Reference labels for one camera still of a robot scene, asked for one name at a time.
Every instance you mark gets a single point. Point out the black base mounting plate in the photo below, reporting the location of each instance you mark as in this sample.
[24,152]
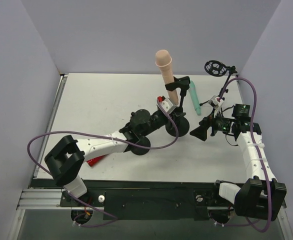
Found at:
[151,200]

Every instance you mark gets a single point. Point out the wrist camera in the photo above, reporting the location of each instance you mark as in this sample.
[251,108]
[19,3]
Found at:
[165,105]
[216,102]

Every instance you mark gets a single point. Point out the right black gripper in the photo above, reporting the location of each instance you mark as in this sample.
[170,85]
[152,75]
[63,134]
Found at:
[211,125]

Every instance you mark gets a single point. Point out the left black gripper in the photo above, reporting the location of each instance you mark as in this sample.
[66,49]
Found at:
[174,113]

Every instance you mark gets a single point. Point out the aluminium frame rail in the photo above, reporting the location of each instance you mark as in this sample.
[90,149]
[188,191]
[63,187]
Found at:
[39,199]

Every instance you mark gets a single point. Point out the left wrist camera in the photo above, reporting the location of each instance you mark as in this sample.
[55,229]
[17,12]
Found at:
[165,105]

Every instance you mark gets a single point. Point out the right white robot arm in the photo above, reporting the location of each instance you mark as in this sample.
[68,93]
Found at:
[261,196]

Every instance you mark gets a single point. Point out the tripod shock mount stand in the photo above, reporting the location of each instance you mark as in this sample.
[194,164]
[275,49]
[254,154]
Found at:
[218,69]

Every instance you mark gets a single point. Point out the black mic stand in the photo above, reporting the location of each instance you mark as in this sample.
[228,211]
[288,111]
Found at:
[142,148]
[183,84]

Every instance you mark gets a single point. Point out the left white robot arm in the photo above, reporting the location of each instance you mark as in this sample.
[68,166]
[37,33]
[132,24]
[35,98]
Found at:
[65,159]

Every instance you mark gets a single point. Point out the teal microphone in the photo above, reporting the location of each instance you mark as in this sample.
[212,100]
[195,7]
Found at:
[194,98]

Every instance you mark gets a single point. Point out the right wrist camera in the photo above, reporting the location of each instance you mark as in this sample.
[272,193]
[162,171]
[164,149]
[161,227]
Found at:
[216,102]

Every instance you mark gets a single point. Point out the pink microphone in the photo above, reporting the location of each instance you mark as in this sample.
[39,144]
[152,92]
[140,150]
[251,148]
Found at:
[163,60]

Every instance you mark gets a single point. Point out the red glitter microphone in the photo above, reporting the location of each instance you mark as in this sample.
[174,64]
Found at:
[93,161]

